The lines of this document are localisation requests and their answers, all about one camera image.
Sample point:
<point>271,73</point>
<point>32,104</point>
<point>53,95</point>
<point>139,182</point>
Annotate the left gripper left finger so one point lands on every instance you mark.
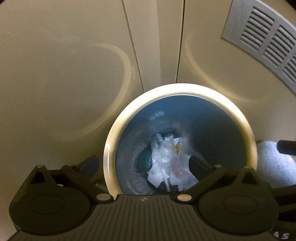
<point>80,176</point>

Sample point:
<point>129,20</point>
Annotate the crumpled trash pile in bin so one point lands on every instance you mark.
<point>170,163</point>

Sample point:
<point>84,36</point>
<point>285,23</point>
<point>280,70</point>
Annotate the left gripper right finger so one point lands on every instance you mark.
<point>208,177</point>

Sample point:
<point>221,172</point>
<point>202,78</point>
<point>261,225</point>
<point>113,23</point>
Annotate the round blue trash bin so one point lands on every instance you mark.
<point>209,124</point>

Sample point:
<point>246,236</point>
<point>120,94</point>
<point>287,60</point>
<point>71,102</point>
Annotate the white grey slipper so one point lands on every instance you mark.
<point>277,169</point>

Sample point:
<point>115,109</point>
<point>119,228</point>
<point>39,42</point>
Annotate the silver ventilation grille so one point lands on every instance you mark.
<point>262,32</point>

